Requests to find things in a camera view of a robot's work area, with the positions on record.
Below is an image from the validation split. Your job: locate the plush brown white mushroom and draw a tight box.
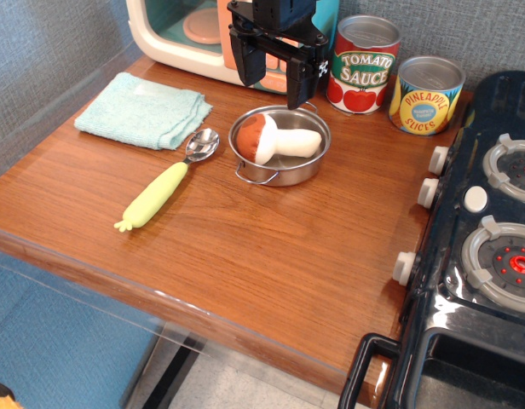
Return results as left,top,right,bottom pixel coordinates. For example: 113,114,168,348
236,113,322,165

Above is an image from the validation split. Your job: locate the white stove knob rear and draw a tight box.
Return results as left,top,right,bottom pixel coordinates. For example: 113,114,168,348
428,146,449,176

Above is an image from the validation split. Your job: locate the light teal cloth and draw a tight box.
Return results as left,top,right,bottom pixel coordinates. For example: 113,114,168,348
74,72,212,150

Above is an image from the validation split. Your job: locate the tomato sauce can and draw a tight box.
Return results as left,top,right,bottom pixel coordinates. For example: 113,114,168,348
326,14,401,114

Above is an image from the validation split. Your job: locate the spoon with yellow-green handle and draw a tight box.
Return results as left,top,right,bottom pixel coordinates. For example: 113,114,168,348
113,128,220,233

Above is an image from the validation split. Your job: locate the small steel pan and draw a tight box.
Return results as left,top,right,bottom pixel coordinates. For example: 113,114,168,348
228,103,332,187

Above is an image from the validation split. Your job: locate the grey front stove burner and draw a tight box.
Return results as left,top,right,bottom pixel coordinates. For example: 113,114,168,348
461,216,525,314

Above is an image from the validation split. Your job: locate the orange object at corner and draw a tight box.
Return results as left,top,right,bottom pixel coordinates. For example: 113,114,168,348
0,383,23,409

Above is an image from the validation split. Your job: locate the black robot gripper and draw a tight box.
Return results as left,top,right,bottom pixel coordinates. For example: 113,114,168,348
227,1,328,110

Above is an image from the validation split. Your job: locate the white stove knob front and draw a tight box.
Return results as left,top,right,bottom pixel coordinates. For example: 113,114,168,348
392,251,417,286

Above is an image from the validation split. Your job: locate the white stove knob middle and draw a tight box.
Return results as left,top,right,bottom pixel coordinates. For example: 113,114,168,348
417,178,439,209

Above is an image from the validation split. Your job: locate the white stove knob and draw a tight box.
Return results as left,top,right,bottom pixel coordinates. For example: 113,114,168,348
417,178,439,209
428,146,449,176
392,251,417,286

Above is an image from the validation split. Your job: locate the grey stove burner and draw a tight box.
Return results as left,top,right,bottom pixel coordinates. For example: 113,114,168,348
461,216,525,314
482,133,525,203

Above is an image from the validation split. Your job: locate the grey rear stove burner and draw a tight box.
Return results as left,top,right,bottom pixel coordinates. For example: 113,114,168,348
482,133,525,203

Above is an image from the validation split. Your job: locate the white round stove button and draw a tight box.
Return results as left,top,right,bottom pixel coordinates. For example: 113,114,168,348
463,186,488,213

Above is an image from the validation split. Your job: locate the black toy stove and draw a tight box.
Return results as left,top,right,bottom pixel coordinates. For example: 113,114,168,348
339,71,525,408

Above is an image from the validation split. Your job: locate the pineapple slices can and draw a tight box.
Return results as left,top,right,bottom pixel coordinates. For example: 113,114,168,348
389,55,465,135

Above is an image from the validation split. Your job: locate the teal cream toy microwave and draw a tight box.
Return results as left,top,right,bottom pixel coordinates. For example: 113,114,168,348
125,0,341,95

